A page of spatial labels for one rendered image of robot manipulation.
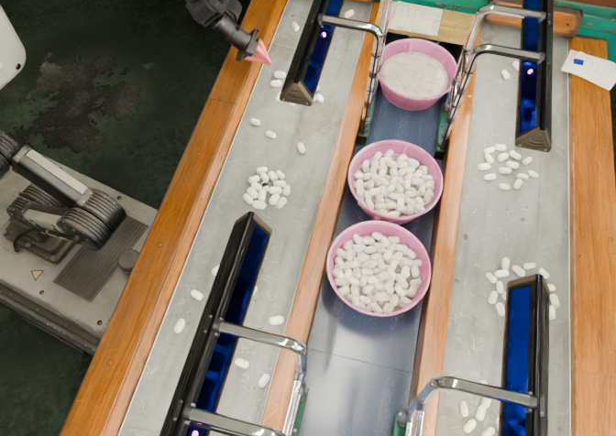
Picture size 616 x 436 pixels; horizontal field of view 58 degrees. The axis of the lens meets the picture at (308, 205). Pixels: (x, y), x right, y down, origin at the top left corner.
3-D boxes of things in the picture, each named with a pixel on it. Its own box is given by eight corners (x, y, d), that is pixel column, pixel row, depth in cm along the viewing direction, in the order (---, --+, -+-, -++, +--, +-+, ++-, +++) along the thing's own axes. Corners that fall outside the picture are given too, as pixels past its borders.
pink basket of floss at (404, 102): (400, 129, 176) (405, 110, 168) (357, 75, 188) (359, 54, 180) (467, 100, 183) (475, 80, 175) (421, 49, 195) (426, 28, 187)
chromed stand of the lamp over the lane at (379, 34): (306, 133, 175) (309, 19, 137) (320, 87, 185) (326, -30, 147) (366, 145, 173) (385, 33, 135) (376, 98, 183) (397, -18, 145)
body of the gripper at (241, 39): (260, 30, 169) (242, 15, 165) (251, 53, 164) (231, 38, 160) (248, 40, 173) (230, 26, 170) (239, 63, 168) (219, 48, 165)
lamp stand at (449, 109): (433, 158, 171) (471, 49, 133) (439, 110, 181) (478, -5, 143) (494, 170, 169) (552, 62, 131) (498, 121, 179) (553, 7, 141)
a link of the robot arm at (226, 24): (206, 29, 163) (217, 18, 159) (214, 16, 166) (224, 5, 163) (225, 45, 166) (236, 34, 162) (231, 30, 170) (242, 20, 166)
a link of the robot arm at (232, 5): (189, 15, 161) (207, 0, 155) (201, -8, 167) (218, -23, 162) (219, 43, 167) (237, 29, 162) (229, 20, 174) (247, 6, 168)
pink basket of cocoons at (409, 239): (314, 315, 144) (316, 301, 136) (335, 227, 158) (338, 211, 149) (416, 339, 141) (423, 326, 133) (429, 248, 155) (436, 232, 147)
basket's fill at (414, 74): (372, 104, 181) (375, 92, 176) (383, 57, 192) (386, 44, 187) (441, 117, 178) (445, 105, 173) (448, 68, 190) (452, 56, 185)
